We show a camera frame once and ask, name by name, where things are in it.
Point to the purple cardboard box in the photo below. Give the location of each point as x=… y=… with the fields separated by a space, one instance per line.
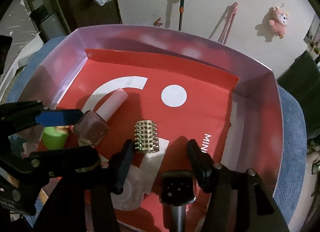
x=257 y=122

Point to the nail polish bottle pink cap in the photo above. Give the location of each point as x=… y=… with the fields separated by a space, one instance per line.
x=91 y=127

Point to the black karaoke microphone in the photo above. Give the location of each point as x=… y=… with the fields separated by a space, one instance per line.
x=177 y=187

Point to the pink pig plush toy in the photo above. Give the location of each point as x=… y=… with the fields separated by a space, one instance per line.
x=278 y=21

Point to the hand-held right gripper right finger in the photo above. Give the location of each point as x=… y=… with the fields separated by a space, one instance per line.
x=197 y=164

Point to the spiked metal roller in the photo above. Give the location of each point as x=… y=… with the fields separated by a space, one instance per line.
x=146 y=134

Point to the pink rounded case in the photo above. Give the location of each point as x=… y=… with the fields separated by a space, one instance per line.
x=132 y=192

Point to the small brown butterfly decoration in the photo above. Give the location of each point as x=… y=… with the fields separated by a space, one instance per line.
x=158 y=22

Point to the green duck toy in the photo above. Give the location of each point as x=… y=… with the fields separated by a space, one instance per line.
x=53 y=139

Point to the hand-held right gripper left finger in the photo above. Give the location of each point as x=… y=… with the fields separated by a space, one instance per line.
x=123 y=167

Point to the table with dark cloth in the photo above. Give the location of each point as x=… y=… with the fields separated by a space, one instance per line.
x=305 y=72

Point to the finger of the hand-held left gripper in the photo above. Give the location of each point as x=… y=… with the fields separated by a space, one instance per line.
x=62 y=158
x=57 y=117

